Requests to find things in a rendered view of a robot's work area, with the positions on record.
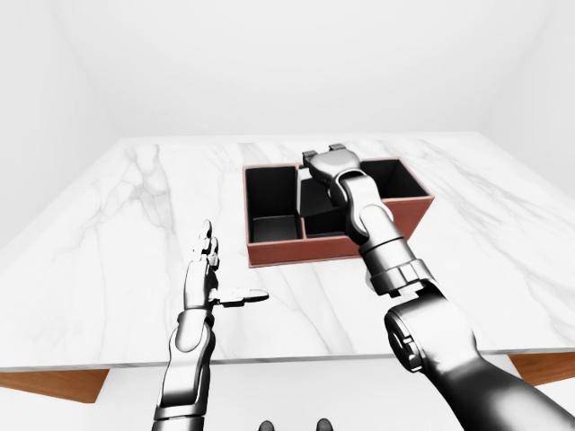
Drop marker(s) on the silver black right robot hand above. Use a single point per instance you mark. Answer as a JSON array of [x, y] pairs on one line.
[[334, 162]]

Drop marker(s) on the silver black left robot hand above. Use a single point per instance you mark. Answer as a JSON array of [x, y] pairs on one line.
[[197, 283]]

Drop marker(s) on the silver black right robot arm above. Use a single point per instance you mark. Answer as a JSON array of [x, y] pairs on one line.
[[431, 341]]

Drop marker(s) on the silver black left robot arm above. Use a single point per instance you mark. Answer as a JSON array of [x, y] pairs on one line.
[[184, 359]]

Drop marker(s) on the red-brown desk caddy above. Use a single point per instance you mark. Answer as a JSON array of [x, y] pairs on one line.
[[274, 256]]

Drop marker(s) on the small dark rounded shape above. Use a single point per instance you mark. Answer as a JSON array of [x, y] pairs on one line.
[[267, 426], [324, 425]]

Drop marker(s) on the brown wooden table leg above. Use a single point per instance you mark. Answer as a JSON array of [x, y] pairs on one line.
[[54, 384], [548, 366]]

